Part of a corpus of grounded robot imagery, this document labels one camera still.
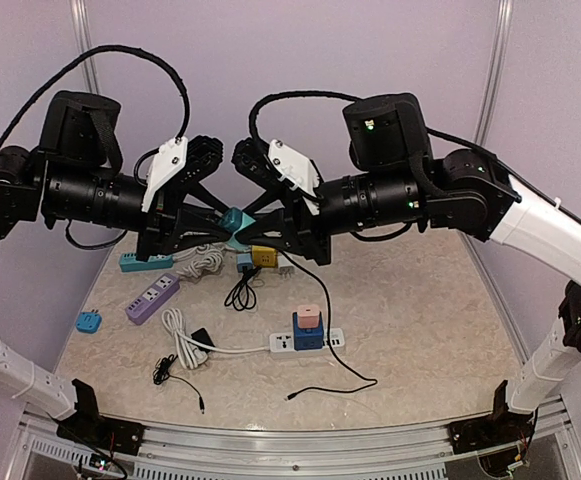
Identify teal plug adapter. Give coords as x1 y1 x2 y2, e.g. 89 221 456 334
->
219 207 255 252

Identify black USB cable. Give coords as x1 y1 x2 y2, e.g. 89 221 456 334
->
223 264 264 312

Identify pink plug adapter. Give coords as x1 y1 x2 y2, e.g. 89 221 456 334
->
296 304 321 330

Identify dark blue cube socket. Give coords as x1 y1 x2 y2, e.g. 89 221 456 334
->
292 312 324 351

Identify white power strip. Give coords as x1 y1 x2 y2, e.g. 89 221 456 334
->
269 328 346 359

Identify thin black charging cable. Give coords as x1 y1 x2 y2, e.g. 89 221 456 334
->
277 247 379 402

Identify light blue plug adapter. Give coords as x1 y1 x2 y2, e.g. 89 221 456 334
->
236 253 254 273

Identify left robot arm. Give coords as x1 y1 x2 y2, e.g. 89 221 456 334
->
0 90 229 455

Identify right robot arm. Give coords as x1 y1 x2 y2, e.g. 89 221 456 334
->
232 93 581 454

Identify white plug adapter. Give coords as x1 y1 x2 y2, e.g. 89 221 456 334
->
278 265 295 278

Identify yellow cube socket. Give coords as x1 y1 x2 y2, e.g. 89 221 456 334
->
250 245 278 268

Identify teal power strip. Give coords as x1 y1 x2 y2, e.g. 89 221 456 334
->
118 252 174 273

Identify purple power strip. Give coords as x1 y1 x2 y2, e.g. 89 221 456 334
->
125 273 180 325

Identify white coiled power cords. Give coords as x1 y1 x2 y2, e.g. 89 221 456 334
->
161 242 271 371

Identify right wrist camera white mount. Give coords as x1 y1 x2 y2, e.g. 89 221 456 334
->
232 137 324 216

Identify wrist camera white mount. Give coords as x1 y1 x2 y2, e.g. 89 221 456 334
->
141 134 226 214
232 137 324 216

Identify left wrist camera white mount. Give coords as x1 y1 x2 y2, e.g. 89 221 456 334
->
141 134 226 214

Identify black power adapter with cable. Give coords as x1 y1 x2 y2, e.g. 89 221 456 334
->
152 328 215 414

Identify left aluminium corner post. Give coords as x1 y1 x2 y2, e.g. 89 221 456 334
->
69 0 100 94

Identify aluminium corner post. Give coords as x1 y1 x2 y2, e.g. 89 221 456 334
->
69 0 100 94
474 0 514 146

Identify right aluminium corner post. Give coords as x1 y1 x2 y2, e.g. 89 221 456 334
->
474 0 514 146

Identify aluminium front rail frame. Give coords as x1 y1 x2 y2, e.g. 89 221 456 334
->
4 397 581 479

